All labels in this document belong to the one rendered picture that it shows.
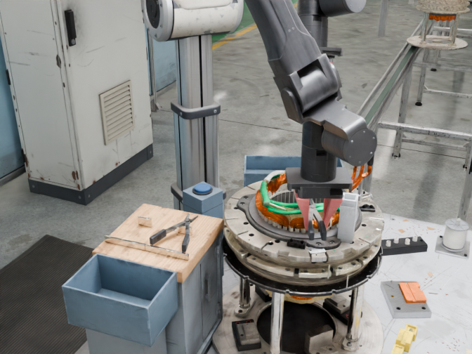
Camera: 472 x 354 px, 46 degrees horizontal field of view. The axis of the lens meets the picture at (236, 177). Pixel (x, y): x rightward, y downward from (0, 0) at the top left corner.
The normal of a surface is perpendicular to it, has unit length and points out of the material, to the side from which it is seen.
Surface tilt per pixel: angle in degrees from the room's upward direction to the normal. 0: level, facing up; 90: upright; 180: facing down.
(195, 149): 90
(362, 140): 88
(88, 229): 0
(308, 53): 72
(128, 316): 90
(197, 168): 90
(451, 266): 0
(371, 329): 0
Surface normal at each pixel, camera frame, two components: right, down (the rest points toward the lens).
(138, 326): -0.36, 0.42
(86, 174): 0.92, 0.18
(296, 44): 0.37, 0.12
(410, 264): 0.00, -0.89
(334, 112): -0.29, -0.74
